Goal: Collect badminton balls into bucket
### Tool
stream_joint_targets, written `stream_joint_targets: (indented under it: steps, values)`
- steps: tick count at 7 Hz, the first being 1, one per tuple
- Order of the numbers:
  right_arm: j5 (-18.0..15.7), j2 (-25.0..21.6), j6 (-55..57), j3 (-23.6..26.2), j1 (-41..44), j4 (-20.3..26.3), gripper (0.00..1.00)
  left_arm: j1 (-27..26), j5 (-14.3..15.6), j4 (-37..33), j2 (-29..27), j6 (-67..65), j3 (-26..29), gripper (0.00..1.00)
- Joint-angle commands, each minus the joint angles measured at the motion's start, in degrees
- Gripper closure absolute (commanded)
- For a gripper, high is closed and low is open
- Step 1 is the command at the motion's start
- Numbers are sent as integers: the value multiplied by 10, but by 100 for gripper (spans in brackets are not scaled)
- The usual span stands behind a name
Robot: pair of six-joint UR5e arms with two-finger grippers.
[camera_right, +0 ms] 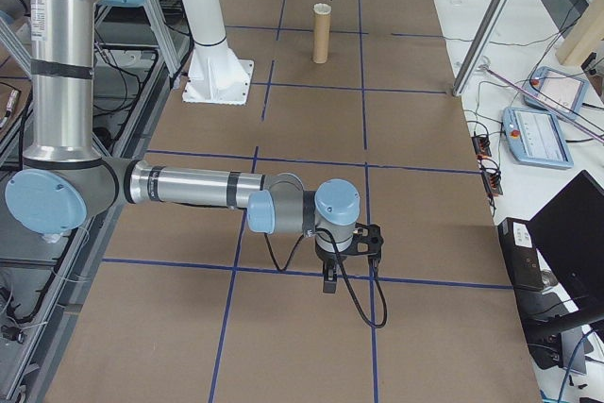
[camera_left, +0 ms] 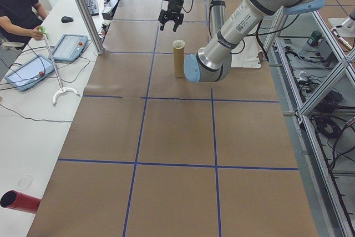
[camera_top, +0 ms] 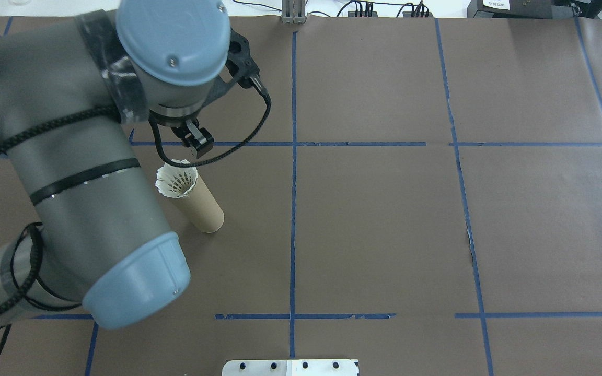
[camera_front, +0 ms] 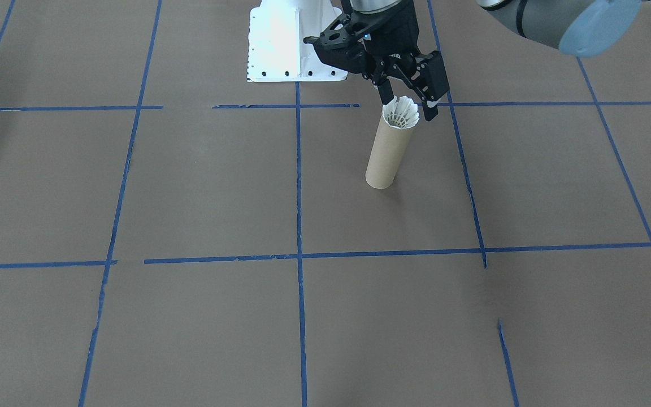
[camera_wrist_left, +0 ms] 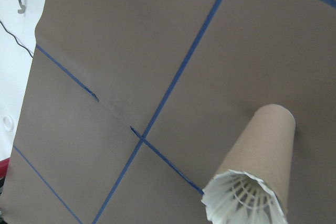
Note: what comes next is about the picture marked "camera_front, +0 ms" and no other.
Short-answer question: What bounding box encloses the white column stand with plate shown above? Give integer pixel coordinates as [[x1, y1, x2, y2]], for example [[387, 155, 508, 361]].
[[245, 0, 350, 84]]

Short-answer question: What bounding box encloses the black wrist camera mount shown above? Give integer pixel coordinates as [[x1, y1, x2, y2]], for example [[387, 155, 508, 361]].
[[302, 14, 372, 75]]

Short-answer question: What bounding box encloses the brown cardboard tube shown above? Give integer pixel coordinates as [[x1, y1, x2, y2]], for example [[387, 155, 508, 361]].
[[364, 111, 417, 190]]

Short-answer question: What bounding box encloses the white feather shuttlecock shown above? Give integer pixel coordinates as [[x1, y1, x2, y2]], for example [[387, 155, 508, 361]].
[[381, 96, 421, 131]]

